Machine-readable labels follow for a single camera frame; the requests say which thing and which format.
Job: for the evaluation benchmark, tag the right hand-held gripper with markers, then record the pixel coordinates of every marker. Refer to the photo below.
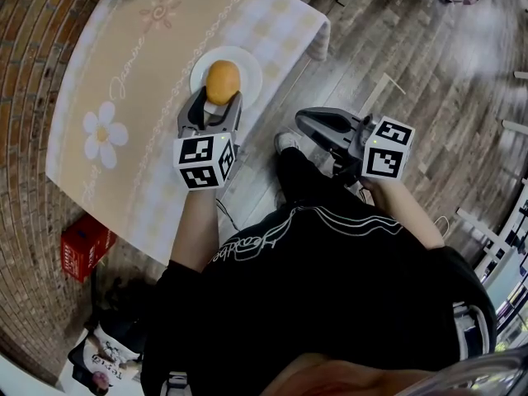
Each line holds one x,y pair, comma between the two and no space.
385,161

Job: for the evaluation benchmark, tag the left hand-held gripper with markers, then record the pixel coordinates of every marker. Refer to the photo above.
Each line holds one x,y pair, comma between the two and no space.
198,155

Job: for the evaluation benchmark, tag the round orange bun food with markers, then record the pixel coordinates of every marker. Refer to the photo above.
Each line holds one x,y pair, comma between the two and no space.
223,81

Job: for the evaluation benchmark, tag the white round plate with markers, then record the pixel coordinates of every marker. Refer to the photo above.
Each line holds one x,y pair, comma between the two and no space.
251,76

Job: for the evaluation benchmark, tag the person's right forearm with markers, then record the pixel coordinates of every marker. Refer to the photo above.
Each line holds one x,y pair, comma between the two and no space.
406,215

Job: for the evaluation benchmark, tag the person's left forearm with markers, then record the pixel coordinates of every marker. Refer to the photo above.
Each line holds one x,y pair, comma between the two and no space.
196,229

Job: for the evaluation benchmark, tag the person's white shoe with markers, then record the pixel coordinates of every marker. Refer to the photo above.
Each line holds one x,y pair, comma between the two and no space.
287,140

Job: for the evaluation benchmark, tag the person's black trouser leg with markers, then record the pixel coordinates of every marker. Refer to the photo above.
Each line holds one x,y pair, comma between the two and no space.
307,180

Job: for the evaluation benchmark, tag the beige floral tablecloth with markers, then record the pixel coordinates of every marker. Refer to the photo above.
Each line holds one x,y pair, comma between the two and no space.
136,76

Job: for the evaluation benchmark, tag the person's black printed shirt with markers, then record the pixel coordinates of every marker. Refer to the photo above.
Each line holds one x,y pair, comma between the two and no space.
321,287

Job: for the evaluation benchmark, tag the red cardboard box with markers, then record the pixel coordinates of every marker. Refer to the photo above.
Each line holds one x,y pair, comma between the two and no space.
84,248

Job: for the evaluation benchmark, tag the white printed bag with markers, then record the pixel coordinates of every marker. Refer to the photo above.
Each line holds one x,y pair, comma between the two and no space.
105,359

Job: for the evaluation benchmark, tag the white metal rack frame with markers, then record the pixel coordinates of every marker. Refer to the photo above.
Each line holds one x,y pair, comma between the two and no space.
486,233

